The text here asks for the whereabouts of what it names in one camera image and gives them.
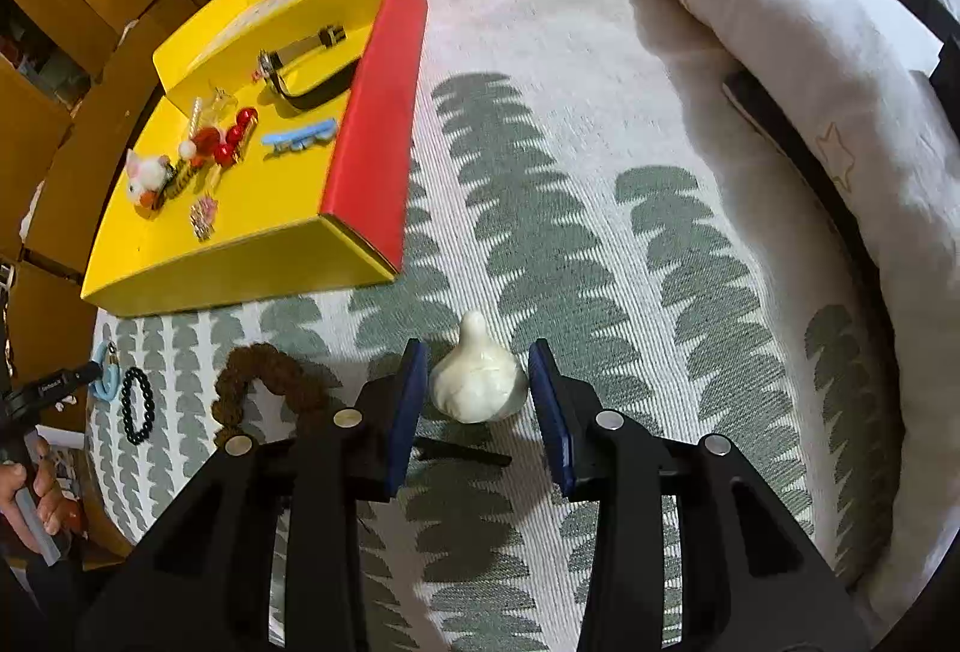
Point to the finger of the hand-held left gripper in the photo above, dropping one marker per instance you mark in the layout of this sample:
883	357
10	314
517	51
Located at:
81	373

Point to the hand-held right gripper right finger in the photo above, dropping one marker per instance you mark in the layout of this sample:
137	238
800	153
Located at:
547	419

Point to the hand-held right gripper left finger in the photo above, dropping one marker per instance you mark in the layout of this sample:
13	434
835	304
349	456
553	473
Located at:
409	413

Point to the white gourd ornament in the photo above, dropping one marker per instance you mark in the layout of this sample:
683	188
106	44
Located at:
476	382

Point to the pink crystal hair clip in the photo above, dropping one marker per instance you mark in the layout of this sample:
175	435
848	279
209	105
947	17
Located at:
204	217

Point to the yellow cardboard box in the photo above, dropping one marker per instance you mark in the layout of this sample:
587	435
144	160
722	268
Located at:
262	209

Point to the blue hair clip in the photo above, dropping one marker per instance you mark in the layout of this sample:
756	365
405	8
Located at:
300	136

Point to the person's left hand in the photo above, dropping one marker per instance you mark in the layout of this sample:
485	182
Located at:
45	494

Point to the white bunny hair clip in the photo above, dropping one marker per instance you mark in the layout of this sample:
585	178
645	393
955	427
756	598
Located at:
146	176

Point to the dark patterned hair clip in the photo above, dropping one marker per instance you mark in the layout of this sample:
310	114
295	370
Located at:
180	178

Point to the leaf print bed sheet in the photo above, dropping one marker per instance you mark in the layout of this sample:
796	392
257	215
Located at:
600	120

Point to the white printed quilt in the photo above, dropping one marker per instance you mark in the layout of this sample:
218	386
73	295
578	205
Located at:
787	22

